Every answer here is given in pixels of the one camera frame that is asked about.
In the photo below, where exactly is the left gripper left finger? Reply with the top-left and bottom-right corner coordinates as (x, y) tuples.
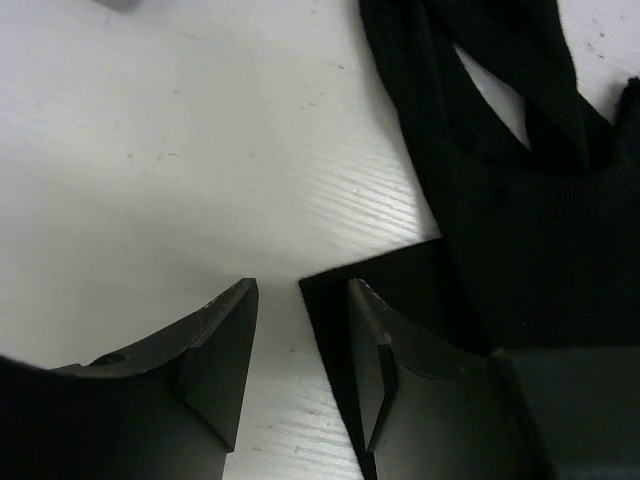
(1, 278), (259, 479)

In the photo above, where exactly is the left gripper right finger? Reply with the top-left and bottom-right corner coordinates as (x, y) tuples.
(349, 280), (639, 479)

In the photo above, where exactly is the black tank top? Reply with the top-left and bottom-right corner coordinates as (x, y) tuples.
(300, 1), (639, 479)

